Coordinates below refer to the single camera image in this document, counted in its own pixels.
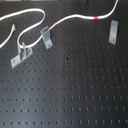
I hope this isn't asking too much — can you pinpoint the left grey metal cable clip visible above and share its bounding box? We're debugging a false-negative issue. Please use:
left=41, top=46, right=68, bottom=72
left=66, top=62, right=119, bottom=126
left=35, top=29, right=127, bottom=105
left=11, top=43, right=33, bottom=68

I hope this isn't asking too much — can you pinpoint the white cable with red mark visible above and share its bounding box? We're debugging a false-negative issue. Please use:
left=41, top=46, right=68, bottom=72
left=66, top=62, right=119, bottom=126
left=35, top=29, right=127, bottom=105
left=0, top=0, right=120, bottom=49

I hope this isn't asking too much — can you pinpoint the grey metal cable clip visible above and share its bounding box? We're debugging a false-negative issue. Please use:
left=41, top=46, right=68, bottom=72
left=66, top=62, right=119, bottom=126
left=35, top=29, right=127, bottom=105
left=11, top=43, right=33, bottom=68
left=109, top=20, right=118, bottom=45
left=40, top=27, right=53, bottom=49

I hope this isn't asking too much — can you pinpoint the right grey metal cable clip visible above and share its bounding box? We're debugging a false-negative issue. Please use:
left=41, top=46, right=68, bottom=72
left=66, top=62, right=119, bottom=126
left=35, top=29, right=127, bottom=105
left=109, top=20, right=118, bottom=45

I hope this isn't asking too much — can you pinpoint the middle grey metal cable clip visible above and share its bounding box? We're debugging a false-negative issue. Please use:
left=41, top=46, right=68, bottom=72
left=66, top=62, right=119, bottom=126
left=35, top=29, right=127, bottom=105
left=40, top=27, right=53, bottom=49

